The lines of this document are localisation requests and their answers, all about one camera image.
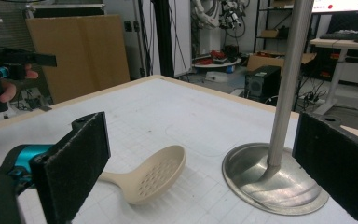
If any white desk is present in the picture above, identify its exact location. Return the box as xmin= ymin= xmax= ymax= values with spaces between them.
xmin=310 ymin=37 xmax=358 ymax=116

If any computer monitor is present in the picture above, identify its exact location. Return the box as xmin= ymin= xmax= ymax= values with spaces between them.
xmin=310 ymin=0 xmax=358 ymax=15

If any small cardboard box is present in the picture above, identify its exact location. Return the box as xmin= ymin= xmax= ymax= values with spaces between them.
xmin=260 ymin=29 xmax=280 ymax=39

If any beige slotted spoon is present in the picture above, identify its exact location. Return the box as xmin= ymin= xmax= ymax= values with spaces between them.
xmin=97 ymin=144 xmax=186 ymax=205

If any open cardboard box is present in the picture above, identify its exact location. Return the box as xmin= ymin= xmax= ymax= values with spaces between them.
xmin=246 ymin=50 xmax=317 ymax=74

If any black flight case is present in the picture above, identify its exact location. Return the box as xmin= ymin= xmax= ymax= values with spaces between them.
xmin=24 ymin=3 xmax=106 ymax=19

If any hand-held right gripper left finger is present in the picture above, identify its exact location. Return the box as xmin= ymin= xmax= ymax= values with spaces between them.
xmin=30 ymin=111 xmax=112 ymax=224

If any black keyboard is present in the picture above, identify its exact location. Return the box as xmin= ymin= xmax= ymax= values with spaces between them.
xmin=319 ymin=31 xmax=358 ymax=41

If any black computer tower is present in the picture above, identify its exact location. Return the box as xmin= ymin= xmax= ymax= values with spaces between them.
xmin=244 ymin=64 xmax=282 ymax=104

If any round white table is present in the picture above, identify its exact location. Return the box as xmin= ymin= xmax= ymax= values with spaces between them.
xmin=193 ymin=57 xmax=242 ymax=69

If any red tool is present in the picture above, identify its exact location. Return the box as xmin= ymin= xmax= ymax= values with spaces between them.
xmin=209 ymin=49 xmax=227 ymax=61

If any black upright post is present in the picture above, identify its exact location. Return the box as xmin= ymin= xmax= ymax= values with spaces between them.
xmin=150 ymin=0 xmax=176 ymax=78

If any large brown cardboard sheet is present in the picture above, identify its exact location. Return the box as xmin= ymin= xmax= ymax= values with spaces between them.
xmin=25 ymin=14 xmax=131 ymax=105

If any power strip with cables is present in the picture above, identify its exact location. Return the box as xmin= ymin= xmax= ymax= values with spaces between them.
xmin=297 ymin=89 xmax=328 ymax=108

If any metal stand with round base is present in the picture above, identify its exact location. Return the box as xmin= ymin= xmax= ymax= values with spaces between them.
xmin=222 ymin=0 xmax=330 ymax=217

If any black metal shelf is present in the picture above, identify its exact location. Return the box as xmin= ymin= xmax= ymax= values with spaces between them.
xmin=254 ymin=0 xmax=293 ymax=53

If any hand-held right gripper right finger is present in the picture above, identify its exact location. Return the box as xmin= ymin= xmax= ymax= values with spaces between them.
xmin=292 ymin=111 xmax=358 ymax=224

